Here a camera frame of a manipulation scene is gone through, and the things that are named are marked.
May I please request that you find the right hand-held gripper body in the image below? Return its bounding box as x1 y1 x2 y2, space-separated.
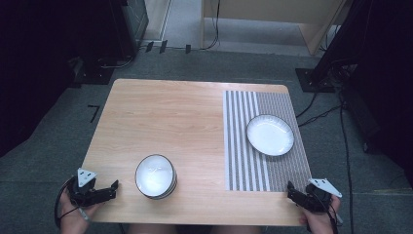
303 177 344 215

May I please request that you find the white plate with dark rim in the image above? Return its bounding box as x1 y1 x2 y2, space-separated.
245 113 296 157

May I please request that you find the light wooden cabinet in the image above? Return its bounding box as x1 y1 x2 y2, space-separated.
200 0 349 57

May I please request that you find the black equipment cabinet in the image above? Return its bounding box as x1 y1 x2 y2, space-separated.
108 0 150 60

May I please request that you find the dark curtain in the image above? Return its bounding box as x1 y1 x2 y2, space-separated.
0 0 130 159
313 0 413 183

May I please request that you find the white bowl with dark rim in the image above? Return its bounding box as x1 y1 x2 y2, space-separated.
134 153 178 201

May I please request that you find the grey striped placemat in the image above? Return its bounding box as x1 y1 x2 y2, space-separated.
222 90 314 193

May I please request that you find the black hanging cable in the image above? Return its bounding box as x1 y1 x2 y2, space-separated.
200 0 222 52

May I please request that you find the black floor cable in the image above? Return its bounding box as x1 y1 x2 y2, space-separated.
337 91 356 234
297 102 344 129
294 92 319 119

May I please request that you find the person's right hand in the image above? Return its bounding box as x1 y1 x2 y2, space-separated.
299 194 342 234

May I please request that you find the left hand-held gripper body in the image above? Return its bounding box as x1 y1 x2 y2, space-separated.
67 167 99 208

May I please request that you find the black stand base plate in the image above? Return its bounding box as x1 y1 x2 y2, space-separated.
294 67 337 94
73 57 115 86

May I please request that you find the person's left hand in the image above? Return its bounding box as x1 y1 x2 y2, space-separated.
58 187 99 234

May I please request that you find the left hand-held gripper black cable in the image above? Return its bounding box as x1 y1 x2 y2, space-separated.
53 176 83 229

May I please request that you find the right hand-held gripper black cable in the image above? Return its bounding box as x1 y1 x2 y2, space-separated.
319 191 340 234

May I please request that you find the hand-held gripper black cable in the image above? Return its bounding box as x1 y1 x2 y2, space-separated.
319 191 340 234
53 176 83 229

